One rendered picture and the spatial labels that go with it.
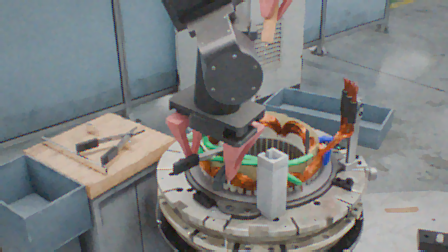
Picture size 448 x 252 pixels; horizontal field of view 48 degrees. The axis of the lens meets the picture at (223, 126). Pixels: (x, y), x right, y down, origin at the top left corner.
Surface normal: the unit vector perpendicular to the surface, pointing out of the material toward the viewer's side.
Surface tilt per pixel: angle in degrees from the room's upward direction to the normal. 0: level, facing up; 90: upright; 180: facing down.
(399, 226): 0
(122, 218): 90
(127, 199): 90
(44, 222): 90
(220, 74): 94
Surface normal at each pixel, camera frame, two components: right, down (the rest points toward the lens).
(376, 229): -0.01, -0.89
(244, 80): 0.10, 0.52
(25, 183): 0.78, 0.28
